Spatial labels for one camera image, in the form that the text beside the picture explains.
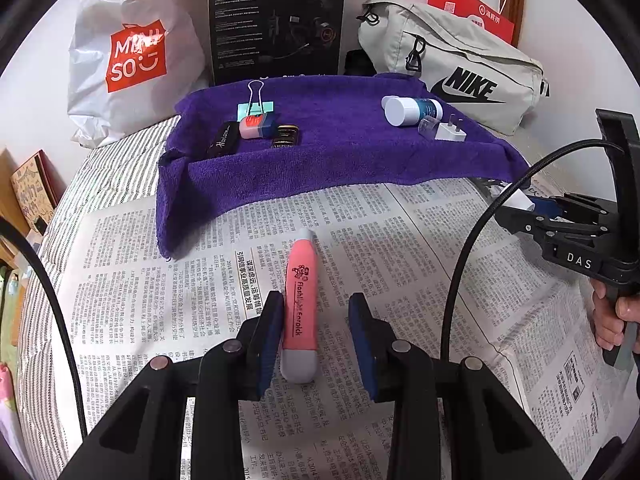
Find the newspaper sheet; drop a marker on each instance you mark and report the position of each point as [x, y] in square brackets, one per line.
[425, 260]

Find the red paper bag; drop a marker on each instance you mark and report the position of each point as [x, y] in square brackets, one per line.
[480, 10]

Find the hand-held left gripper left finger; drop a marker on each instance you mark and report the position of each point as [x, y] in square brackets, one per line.
[272, 340]

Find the pink jar with blue lid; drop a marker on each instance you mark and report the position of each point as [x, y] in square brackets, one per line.
[257, 127]

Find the teal binder clip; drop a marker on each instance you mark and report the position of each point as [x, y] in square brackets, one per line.
[245, 107]

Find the person's right hand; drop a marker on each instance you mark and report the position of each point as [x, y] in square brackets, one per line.
[607, 327]

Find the clear plastic cap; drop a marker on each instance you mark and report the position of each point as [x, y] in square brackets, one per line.
[429, 127]

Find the white-capped blue label bottle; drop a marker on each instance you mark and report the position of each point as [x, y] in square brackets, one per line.
[400, 110]

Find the kraft cover notebook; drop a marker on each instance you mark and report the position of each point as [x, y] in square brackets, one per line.
[35, 190]

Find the black rectangular case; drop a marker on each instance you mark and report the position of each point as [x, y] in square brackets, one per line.
[222, 139]

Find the white plastic shopping bag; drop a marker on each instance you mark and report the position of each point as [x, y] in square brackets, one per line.
[100, 85]

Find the pink flashlight pen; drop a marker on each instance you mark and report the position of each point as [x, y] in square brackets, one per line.
[300, 300]

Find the dark brown gold tube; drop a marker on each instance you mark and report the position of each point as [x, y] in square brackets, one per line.
[285, 137]

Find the brown wooden frame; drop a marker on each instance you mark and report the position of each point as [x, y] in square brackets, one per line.
[520, 0]

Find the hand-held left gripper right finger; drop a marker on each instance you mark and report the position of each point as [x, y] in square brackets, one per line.
[360, 345]

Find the black product box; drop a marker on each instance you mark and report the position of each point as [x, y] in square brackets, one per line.
[240, 35]

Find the white charger plug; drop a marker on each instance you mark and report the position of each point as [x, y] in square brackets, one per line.
[450, 134]

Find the pink cloth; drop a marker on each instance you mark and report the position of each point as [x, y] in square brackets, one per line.
[15, 420]

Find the small black pouch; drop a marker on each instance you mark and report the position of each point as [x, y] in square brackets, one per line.
[357, 62]

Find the purple towel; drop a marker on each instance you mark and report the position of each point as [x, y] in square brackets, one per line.
[325, 160]

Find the beige sling bag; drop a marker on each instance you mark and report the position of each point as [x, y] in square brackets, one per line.
[475, 45]

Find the green patterned cloth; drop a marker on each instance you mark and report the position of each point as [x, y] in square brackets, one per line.
[10, 310]

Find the brown cardboard box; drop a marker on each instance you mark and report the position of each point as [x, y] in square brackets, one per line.
[7, 210]

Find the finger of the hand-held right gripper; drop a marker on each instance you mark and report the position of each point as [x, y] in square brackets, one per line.
[545, 205]
[517, 221]

